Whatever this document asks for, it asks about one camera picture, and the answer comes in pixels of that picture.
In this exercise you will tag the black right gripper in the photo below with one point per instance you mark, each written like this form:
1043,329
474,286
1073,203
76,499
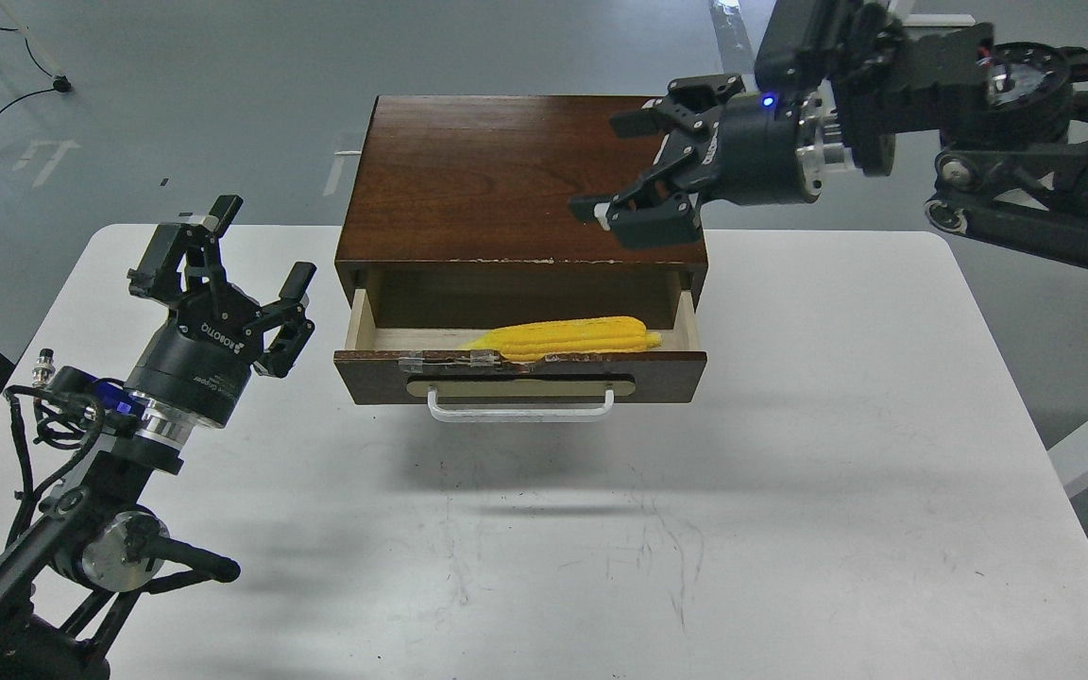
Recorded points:
754,149

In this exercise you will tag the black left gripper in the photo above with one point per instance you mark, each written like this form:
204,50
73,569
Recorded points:
199,359

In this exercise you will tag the wooden drawer with white handle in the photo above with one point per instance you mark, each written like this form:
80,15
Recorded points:
385,366

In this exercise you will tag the yellow corn cob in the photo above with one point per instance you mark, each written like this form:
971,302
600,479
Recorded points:
535,341

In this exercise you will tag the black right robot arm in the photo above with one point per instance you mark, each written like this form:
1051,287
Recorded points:
836,82

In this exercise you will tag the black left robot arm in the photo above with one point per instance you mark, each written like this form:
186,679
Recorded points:
82,550

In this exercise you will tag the dark wooden drawer cabinet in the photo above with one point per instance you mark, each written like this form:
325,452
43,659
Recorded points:
450,180

